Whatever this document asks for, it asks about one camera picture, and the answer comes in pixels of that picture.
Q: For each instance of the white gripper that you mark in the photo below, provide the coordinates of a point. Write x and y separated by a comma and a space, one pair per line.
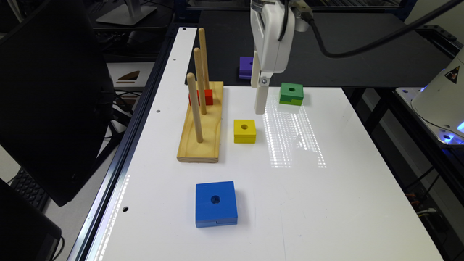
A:
272, 24

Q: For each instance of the yellow wooden block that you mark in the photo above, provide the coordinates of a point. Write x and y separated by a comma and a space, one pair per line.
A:
244, 132

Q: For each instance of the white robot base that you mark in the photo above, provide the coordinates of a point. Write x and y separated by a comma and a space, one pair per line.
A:
439, 105

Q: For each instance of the purple wooden block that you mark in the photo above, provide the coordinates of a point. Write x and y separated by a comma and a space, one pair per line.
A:
245, 68

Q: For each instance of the green wooden block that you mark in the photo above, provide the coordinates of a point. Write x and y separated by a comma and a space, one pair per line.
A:
291, 93

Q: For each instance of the red wooden block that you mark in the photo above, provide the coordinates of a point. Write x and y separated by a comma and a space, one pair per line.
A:
208, 94

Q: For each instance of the blue wooden block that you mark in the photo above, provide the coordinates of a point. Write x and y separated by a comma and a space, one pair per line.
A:
215, 204

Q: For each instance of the middle wooden peg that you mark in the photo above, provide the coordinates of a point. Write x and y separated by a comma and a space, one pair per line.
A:
200, 79

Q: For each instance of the wooden peg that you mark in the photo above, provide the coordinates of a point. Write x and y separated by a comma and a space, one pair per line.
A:
194, 106
200, 79
203, 50

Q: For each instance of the front wooden peg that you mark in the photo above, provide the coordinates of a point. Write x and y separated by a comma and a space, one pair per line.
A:
194, 106

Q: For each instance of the rear wooden peg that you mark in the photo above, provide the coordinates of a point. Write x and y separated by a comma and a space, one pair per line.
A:
203, 50

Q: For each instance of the wooden peg base board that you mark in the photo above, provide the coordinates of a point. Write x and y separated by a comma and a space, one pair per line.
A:
190, 150

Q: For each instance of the silver monitor stand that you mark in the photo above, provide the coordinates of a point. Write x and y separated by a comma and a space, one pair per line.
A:
130, 13

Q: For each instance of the black mat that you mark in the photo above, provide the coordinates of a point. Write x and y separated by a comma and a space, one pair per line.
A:
409, 61

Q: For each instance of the black monitor back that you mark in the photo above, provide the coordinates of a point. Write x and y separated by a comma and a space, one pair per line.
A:
56, 97

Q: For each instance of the black keyboard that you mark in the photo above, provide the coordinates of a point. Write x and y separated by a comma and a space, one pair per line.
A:
30, 190

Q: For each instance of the black monitor corner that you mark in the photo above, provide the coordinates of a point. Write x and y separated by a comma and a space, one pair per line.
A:
26, 233

